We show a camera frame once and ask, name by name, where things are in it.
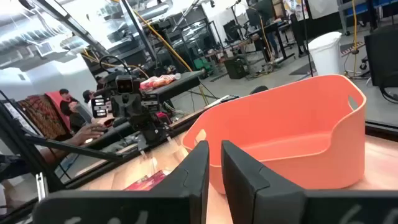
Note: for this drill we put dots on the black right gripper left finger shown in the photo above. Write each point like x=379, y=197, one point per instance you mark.
x=174, y=205

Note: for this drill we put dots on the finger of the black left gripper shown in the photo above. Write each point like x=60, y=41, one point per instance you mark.
x=158, y=132
x=140, y=133

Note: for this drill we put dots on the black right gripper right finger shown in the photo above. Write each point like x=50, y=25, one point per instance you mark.
x=264, y=205

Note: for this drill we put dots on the red popcorn bag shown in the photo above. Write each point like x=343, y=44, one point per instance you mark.
x=146, y=182

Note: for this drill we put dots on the person's forearm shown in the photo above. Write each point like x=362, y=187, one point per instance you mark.
x=54, y=154

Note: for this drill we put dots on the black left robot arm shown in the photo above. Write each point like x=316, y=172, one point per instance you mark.
x=118, y=129

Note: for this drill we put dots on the person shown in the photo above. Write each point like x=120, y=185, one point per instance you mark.
x=88, y=96
x=70, y=115

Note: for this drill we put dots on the person's hand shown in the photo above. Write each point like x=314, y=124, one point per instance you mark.
x=88, y=133

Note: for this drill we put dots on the black side table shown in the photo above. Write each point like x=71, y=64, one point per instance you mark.
x=177, y=85

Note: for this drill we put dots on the red cloth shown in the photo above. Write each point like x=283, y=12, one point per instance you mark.
x=57, y=101

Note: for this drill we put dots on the green box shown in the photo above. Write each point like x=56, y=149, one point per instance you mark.
x=202, y=63

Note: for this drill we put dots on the dark patterned fabric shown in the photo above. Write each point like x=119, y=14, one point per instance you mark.
x=40, y=116

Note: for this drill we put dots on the orange plastic basket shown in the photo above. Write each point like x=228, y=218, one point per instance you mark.
x=295, y=112

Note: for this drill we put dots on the black floor bin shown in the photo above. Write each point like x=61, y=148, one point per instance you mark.
x=234, y=67

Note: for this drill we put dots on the black desk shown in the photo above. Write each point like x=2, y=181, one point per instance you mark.
x=267, y=29

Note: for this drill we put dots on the white trash bin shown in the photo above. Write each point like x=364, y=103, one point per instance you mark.
x=326, y=56

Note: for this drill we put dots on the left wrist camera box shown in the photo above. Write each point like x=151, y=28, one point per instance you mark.
x=126, y=84

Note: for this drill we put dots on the black frame bar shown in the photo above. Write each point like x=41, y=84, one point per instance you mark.
x=77, y=148

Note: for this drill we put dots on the black frame strut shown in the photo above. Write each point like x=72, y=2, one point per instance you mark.
x=31, y=155

